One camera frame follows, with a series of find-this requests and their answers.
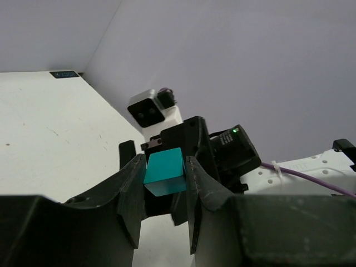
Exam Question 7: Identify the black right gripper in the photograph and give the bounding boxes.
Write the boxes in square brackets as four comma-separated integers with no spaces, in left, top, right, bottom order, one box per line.
[118,116,220,226]

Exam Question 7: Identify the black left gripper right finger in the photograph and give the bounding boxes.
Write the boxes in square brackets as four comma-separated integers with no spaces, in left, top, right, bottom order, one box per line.
[186,156,235,254]

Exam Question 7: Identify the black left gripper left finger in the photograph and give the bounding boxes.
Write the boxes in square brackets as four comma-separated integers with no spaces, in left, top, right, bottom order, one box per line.
[65,154,146,249]

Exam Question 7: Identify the teal wood block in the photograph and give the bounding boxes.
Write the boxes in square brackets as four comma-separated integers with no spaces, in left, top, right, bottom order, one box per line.
[144,147,186,197]

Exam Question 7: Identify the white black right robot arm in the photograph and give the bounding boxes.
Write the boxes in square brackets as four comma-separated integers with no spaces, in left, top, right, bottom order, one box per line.
[141,116,355,225]

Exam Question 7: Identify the blue label sticker right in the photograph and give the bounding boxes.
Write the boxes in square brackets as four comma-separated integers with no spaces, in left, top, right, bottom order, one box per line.
[50,71,79,79]

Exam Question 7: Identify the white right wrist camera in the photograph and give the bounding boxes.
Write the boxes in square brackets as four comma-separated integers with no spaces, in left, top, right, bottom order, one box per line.
[127,87,183,142]

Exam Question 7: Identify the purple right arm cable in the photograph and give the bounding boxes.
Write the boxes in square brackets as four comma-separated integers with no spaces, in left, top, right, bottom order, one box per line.
[157,87,356,199]

